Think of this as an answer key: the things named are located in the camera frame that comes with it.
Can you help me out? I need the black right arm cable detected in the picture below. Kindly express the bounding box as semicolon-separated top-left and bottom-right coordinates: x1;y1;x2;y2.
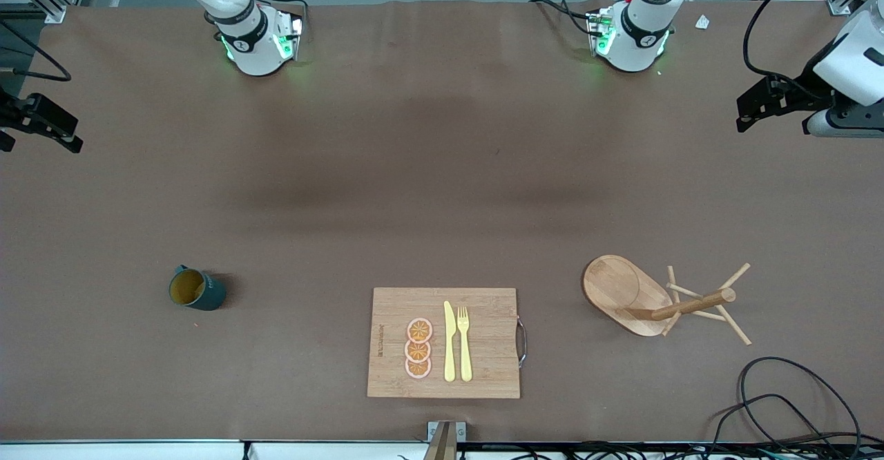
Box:
0;20;73;82

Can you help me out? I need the wooden mug rack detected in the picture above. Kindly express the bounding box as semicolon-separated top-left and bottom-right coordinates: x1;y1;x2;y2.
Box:
582;254;753;347

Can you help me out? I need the aluminium camera mount post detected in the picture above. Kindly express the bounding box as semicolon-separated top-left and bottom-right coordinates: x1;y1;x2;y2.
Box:
425;421;467;460

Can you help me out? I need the teal mug with yellow inside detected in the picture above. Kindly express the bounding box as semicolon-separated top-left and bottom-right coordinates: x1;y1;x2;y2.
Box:
169;265;227;312

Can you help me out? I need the black left base cable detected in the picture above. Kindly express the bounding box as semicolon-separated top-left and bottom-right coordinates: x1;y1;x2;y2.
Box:
529;0;596;37

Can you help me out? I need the bamboo cutting board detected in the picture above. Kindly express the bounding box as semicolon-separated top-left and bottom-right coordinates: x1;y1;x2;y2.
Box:
367;287;521;399

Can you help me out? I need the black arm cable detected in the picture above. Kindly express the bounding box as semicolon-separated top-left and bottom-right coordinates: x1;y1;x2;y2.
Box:
0;20;73;82
742;0;833;82

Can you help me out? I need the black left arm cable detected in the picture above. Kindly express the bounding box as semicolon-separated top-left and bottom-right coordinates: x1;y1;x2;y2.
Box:
742;0;833;82

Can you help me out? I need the yellow plastic fork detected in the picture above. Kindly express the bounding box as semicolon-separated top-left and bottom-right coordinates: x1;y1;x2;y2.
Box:
457;306;473;383

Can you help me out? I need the yellow plastic knife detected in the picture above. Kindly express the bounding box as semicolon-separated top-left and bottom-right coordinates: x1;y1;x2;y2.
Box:
443;300;457;383

